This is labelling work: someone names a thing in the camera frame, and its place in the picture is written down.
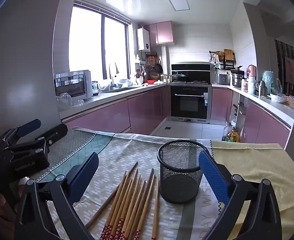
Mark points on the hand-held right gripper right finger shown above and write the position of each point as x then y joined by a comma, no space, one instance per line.
212,172

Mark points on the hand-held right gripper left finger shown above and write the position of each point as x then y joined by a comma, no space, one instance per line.
84,177

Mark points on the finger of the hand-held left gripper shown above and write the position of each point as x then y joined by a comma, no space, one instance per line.
56,132
29,127

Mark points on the black mesh utensil holder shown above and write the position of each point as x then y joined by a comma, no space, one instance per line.
179,175

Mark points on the pile of wooden chopsticks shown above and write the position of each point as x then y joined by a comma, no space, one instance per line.
127,205

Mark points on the person's left hand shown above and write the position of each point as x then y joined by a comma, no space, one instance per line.
23,182

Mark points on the clear plastic bag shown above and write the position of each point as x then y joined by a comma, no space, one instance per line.
67,98

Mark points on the yellow cooking oil bottle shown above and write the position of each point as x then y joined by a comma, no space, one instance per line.
232,136

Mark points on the dark liquid bottle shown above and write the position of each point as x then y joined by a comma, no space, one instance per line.
225,132

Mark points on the yellow cloth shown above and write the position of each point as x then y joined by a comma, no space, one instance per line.
257,165

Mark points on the white microwave oven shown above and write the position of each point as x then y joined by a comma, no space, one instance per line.
72,86

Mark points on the grey teal patterned tablecloth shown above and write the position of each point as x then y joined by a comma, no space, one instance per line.
127,152

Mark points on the glass teapot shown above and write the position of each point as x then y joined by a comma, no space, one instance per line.
95,88

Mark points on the curved pink lower cabinets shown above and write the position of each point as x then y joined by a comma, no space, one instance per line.
257,122

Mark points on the built-in black oven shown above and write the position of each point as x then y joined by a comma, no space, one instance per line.
189,105

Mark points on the grey refrigerator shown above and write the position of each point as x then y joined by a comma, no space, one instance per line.
24,55

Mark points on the steel kitchen faucet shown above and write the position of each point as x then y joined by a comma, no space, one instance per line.
111,70

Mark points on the gas hob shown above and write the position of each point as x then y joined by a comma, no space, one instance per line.
199,82

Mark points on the kitchen window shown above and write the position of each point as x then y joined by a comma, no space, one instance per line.
87,42

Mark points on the white bottle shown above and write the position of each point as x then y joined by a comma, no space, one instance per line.
251,85

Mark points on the steel stock pot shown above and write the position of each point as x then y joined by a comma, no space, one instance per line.
238,80

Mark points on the steel thermos flask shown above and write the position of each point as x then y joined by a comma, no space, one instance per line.
262,90

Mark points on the white bag on counter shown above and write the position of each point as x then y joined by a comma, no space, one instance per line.
278,98

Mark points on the wok with glass lid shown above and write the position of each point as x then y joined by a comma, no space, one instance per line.
179,76

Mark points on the black range hood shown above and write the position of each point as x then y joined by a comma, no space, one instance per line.
194,68

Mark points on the red basin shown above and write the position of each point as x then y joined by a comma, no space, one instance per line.
150,81

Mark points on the green plastic-covered appliance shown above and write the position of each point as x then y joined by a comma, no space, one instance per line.
271,80

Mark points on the hanging utensil rack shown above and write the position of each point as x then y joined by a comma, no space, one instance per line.
153,65

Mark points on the wooden cutting board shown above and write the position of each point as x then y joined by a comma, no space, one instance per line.
228,55

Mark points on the white water heater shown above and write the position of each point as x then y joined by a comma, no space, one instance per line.
143,38

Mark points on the pink upper cabinet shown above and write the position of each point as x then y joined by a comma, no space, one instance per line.
162,32

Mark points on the ceiling light panel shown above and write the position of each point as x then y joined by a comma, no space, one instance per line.
178,2

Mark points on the black wall shelf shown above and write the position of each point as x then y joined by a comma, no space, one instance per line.
228,65

